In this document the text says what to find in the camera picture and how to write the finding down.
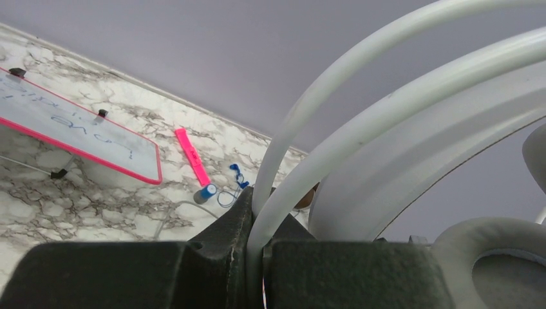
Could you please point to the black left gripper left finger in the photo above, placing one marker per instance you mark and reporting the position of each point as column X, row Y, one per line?
column 206, row 271

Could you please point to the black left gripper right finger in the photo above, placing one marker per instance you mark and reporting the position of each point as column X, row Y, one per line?
column 303, row 272

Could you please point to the white grey over-ear headphones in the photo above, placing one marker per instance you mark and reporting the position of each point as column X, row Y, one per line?
column 379, row 162

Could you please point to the brown over-ear headphones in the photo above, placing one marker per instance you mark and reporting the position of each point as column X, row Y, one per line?
column 307, row 199

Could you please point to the blue grey stamp cylinder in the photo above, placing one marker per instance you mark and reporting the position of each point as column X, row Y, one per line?
column 205, row 193

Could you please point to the pink highlighter marker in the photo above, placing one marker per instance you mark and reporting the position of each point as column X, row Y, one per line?
column 193, row 157

